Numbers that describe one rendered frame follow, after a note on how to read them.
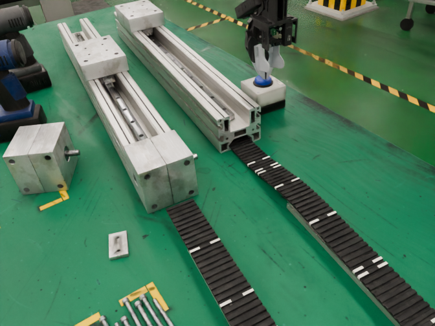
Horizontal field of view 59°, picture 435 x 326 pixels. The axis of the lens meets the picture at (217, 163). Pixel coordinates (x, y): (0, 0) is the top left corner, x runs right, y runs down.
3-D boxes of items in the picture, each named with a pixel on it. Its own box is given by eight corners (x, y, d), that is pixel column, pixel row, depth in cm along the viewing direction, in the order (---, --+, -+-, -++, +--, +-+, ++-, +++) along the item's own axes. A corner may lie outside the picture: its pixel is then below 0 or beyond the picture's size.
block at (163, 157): (210, 189, 73) (206, 150, 67) (147, 214, 69) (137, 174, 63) (191, 163, 79) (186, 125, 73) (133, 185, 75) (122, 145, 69)
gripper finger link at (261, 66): (264, 90, 86) (265, 50, 80) (250, 80, 90) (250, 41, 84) (276, 86, 87) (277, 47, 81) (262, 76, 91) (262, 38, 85)
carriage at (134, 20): (166, 33, 121) (163, 11, 117) (133, 41, 118) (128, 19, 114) (149, 19, 133) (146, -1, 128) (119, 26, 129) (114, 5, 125)
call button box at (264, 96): (285, 107, 94) (287, 84, 90) (250, 119, 91) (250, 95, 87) (267, 94, 99) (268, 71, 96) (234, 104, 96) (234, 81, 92)
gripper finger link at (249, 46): (248, 65, 86) (248, 25, 80) (245, 62, 87) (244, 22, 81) (267, 59, 87) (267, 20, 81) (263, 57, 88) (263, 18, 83)
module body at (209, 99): (260, 139, 84) (261, 105, 79) (219, 153, 81) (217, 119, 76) (145, 30, 141) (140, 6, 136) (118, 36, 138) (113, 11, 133)
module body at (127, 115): (180, 167, 78) (175, 133, 73) (133, 185, 75) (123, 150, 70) (94, 42, 135) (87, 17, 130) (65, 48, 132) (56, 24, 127)
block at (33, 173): (81, 188, 75) (65, 150, 69) (22, 195, 75) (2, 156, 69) (89, 157, 83) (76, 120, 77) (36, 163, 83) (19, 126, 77)
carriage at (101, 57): (131, 80, 98) (125, 54, 93) (88, 92, 94) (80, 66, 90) (114, 58, 109) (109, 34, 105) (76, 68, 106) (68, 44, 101)
